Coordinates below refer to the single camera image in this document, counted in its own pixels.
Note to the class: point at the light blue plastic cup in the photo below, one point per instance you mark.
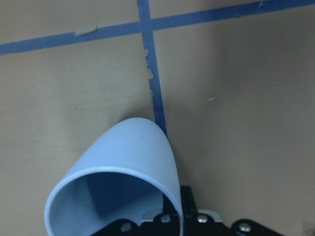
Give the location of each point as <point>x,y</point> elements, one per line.
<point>126,173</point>

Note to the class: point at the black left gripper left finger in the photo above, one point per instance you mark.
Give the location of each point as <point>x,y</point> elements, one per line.
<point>164,223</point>

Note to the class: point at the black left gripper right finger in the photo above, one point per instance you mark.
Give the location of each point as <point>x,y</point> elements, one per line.
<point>205,223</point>

